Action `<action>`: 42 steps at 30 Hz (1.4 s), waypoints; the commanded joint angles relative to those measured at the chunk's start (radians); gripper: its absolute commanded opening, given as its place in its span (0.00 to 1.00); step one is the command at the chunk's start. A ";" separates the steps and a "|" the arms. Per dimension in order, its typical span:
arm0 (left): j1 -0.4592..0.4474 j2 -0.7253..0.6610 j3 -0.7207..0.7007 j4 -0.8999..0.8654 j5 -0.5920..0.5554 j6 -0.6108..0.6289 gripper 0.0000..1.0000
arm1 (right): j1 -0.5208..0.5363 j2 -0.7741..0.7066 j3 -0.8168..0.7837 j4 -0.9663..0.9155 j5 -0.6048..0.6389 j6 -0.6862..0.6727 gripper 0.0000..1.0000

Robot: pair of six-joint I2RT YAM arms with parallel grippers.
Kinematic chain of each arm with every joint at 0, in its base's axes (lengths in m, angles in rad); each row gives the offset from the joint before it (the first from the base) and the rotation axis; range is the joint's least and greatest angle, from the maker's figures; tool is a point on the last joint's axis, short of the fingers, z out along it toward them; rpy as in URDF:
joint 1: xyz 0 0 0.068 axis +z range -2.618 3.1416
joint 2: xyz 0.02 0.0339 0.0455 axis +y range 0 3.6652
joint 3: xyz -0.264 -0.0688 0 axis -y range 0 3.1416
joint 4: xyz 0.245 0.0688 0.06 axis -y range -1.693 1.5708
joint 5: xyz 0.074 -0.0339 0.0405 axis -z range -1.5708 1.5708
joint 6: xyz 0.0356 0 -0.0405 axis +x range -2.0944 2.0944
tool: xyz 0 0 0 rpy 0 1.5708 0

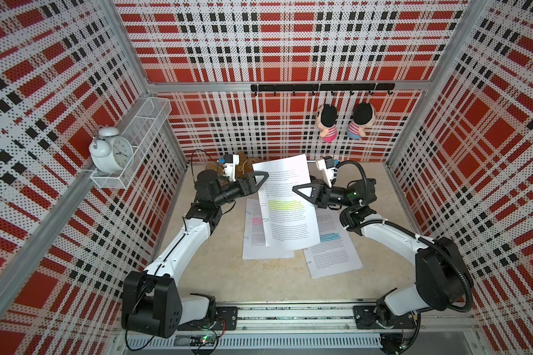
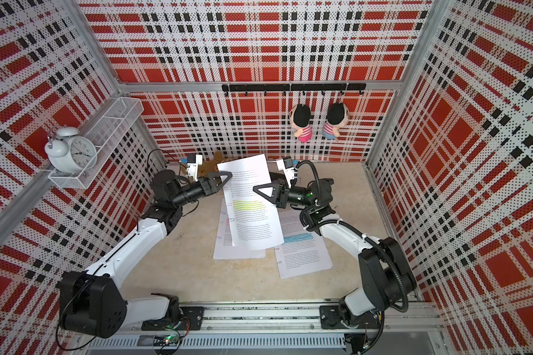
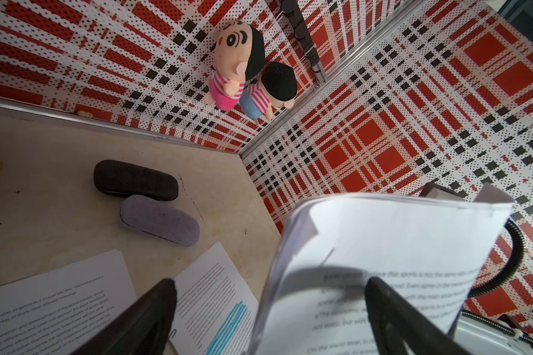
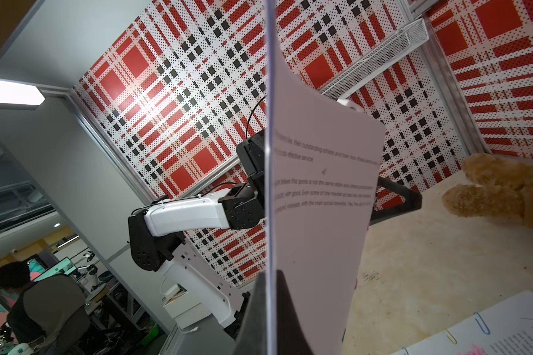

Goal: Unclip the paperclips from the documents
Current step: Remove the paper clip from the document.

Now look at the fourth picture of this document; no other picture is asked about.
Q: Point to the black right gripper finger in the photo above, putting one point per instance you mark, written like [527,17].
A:
[393,200]

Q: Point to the person in grey shirt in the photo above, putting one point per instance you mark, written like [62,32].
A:
[49,315]

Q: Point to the document with pink highlight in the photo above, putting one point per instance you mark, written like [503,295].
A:
[510,323]

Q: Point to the white wire mesh shelf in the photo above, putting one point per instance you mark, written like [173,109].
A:
[383,57]

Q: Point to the brown teddy bear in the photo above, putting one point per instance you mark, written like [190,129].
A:
[500,188]

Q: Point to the document with yellow highlight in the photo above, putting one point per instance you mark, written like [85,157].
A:
[322,168]

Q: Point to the blue paperclip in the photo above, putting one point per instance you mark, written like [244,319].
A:
[481,323]

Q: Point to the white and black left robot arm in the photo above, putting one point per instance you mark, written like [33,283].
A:
[157,240]

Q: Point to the ceiling light panel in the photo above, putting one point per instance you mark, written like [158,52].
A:
[15,95]

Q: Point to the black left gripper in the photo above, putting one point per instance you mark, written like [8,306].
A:
[244,209]

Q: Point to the yellow paperclip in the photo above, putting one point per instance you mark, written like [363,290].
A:
[451,338]

